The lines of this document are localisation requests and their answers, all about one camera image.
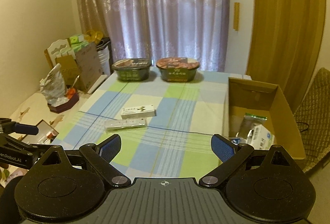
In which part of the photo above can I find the white remote control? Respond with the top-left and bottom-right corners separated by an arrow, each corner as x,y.
105,118 -> 147,132

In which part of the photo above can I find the white green medicine box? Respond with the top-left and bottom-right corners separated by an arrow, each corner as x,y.
246,125 -> 275,150

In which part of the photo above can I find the long white ointment box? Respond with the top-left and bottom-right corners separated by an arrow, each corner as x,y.
121,104 -> 156,119

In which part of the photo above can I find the blue white medicine box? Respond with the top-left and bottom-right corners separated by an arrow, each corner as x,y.
230,137 -> 241,145

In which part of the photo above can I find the dark red octagonal box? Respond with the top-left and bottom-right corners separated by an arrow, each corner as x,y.
48,88 -> 79,114

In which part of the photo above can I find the cardboard box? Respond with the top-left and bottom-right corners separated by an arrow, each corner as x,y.
222,77 -> 306,160

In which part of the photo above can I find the checkered tablecloth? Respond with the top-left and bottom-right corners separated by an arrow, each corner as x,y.
54,68 -> 230,178

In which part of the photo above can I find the crumpled white plastic bag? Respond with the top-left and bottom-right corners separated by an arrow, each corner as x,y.
40,63 -> 67,104

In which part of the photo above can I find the rectangular green noodle bowl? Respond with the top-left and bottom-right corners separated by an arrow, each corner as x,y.
112,58 -> 152,82

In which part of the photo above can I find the brown cardboard boxes pile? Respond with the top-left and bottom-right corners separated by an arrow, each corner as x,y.
44,30 -> 111,93

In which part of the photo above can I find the round green noodle bowl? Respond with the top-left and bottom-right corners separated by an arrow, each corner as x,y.
156,57 -> 200,83

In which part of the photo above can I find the brown curtain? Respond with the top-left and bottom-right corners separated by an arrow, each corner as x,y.
247,0 -> 327,111

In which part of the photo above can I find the purple curtain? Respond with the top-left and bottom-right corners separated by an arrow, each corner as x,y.
77,0 -> 229,72

